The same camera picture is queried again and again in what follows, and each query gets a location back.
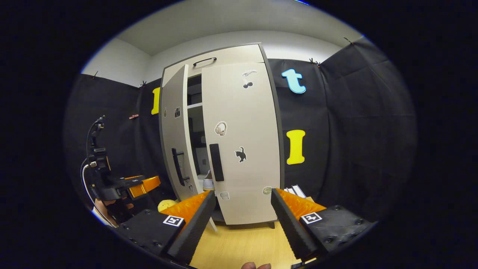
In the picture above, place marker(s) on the white shoe cabinet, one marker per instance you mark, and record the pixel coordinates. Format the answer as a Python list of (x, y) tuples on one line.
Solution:
[(274, 112)]

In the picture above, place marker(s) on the pink white book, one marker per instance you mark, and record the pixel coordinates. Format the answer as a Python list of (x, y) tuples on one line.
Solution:
[(290, 191)]

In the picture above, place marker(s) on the white shoe cabinet door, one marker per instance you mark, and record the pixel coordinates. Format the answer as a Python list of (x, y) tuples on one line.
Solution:
[(250, 119), (171, 130)]

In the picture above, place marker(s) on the beige cabinet drawer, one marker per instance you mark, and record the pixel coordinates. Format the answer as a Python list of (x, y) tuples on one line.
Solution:
[(239, 54)]

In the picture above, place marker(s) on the black backdrop cloth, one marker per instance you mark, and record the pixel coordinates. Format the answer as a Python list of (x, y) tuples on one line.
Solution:
[(354, 130)]

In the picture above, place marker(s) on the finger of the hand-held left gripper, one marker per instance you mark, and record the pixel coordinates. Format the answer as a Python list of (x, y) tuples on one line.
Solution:
[(147, 185), (134, 176)]

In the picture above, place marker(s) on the yellow plush toy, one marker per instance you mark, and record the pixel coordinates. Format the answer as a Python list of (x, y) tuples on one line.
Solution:
[(167, 205)]

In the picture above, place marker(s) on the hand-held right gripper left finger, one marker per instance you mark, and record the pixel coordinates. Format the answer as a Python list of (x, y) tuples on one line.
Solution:
[(190, 233)]

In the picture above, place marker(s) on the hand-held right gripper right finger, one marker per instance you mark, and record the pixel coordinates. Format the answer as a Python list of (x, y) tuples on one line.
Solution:
[(291, 228)]

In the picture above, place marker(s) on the white canvas shoe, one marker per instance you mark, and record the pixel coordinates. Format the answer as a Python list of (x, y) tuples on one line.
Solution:
[(208, 183)]

